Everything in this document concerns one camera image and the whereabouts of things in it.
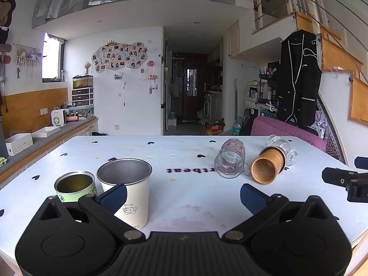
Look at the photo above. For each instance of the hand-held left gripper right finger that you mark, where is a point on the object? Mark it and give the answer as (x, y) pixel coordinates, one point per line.
(253, 199)

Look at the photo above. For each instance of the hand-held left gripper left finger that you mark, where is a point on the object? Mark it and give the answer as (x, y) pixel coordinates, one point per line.
(115, 197)

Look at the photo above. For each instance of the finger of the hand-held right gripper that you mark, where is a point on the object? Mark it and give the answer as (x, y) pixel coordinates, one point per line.
(335, 175)
(362, 162)

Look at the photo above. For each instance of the wooden cup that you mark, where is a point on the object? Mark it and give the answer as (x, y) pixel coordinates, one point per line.
(267, 164)

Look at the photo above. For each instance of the clear glass mug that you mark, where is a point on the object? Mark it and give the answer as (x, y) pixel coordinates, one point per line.
(230, 161)

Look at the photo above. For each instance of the white steel-lined cup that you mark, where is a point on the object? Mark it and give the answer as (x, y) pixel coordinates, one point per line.
(135, 195)

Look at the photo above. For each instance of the green tin can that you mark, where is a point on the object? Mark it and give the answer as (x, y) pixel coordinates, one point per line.
(75, 186)

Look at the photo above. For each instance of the white perforated panel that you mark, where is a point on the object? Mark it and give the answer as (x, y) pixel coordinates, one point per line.
(320, 120)

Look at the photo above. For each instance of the clear glass goblet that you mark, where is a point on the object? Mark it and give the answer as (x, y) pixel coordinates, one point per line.
(280, 145)

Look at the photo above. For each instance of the pink sofa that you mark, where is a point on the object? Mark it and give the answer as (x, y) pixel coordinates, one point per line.
(276, 129)

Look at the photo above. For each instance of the plastic water bottle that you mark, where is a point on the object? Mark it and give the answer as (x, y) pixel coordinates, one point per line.
(236, 126)

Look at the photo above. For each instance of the red snack box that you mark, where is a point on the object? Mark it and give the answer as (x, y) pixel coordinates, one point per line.
(215, 130)

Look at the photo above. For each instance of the grey kitchen counter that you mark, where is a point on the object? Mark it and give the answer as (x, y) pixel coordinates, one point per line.
(37, 146)

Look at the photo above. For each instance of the white flat tray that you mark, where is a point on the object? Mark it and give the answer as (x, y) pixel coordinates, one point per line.
(46, 132)

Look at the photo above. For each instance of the white small appliance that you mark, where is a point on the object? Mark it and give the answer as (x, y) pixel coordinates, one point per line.
(58, 118)

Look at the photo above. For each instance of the black jacket white trim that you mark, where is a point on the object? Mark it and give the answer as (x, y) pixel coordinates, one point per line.
(299, 83)

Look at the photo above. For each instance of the washing machine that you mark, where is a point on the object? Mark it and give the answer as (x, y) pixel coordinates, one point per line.
(207, 106)

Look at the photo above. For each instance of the dark drawer unit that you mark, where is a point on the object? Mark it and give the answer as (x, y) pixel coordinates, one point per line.
(82, 97)

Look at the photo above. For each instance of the black shelf with bottles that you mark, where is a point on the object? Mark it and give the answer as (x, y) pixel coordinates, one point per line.
(263, 90)

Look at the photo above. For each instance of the white cardboard box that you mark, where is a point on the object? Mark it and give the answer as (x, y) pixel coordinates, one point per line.
(18, 145)

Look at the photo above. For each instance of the wooden staircase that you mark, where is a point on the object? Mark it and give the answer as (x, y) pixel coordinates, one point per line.
(336, 51)

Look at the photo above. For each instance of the small green box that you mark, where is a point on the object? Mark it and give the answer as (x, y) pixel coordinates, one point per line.
(3, 161)

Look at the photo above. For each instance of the dark wooden door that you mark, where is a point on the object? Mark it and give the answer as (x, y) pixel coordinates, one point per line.
(198, 92)

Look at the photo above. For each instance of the glass fish tank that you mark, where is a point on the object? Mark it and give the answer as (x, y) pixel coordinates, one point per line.
(82, 82)

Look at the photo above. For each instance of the hanging grey bag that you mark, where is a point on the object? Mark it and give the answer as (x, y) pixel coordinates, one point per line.
(174, 89)

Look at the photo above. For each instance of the hanging mirror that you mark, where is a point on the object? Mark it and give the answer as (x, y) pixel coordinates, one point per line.
(191, 82)

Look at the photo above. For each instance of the dried flower bunch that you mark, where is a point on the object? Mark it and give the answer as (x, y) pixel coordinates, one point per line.
(87, 67)

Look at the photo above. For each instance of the cloud-shaped photo board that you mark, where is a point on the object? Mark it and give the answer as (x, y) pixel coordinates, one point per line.
(119, 56)

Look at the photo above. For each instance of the window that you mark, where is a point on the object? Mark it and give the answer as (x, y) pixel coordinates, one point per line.
(51, 60)

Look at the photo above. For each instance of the metal stair railing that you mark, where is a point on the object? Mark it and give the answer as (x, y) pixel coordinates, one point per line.
(290, 0)

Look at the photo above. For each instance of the wooden wall board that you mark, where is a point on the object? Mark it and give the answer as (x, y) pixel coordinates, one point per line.
(359, 100)

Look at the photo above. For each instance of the white wall cabinet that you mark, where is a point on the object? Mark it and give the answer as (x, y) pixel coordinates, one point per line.
(234, 38)

